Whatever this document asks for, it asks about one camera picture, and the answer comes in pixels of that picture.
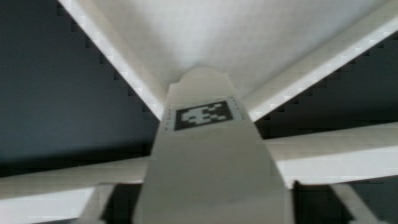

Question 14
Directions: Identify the white desk top tray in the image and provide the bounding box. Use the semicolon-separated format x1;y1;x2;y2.
58;0;398;119

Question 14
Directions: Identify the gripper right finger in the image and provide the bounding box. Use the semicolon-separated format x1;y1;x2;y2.
291;179;387;224

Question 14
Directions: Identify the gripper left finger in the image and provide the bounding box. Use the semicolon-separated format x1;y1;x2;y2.
69;182;144;224

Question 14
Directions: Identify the white desk leg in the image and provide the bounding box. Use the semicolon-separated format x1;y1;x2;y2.
133;67;295;224

